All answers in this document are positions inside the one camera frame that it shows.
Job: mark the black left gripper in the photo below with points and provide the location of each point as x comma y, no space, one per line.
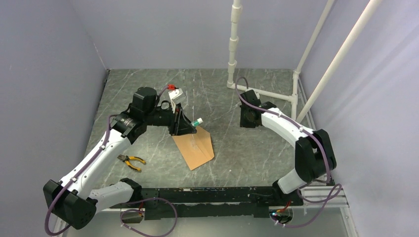
184,126

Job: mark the green white glue stick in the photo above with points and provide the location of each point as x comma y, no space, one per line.
197,122

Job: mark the brown paper envelope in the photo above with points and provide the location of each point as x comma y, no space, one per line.
196,149

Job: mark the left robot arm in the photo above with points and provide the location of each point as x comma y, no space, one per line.
73,198

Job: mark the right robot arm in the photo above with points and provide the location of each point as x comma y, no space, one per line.
313,151

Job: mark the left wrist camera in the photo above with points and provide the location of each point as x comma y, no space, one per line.
176,94

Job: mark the yellow handled pliers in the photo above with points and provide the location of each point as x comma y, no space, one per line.
131,162

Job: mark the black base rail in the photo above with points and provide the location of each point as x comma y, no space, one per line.
255,201

